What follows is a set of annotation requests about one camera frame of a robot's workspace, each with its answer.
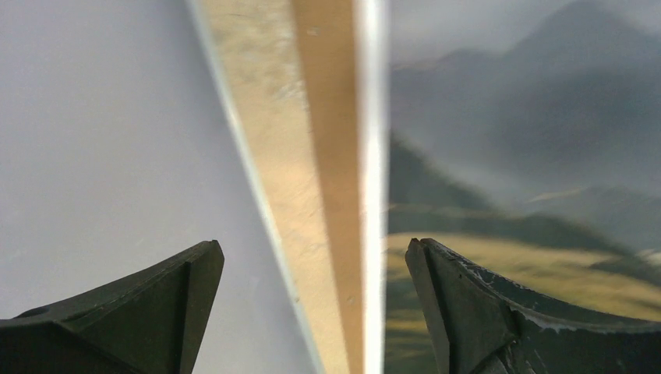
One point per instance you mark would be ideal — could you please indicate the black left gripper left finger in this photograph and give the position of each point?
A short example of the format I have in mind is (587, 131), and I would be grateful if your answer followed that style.
(152, 321)

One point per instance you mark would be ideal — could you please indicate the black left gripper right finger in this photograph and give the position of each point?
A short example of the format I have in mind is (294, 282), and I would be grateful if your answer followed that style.
(481, 322)

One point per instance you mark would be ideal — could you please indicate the landscape photo print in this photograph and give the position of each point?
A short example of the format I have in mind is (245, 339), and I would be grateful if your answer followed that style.
(524, 136)

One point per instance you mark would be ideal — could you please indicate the brown backing board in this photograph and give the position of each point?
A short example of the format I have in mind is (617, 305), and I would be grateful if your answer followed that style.
(325, 31)

